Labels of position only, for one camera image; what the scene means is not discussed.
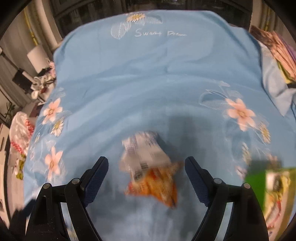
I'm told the blue floral tablecloth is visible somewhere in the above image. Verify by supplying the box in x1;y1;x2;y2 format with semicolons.
23;11;295;240

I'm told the white blue snack bag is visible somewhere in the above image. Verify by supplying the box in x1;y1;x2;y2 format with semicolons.
119;132;171;181

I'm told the stack of folded cloths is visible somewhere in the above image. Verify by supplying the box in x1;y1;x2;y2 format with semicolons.
250;25;295;88

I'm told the white red plastic bag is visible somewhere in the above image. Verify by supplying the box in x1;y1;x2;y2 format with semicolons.
9;111;35;156

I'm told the green cardboard box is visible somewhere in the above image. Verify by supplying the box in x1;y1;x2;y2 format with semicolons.
244;160;295;240

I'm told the orange panda snack bag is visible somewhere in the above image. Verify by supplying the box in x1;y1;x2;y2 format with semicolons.
125;161;184;208

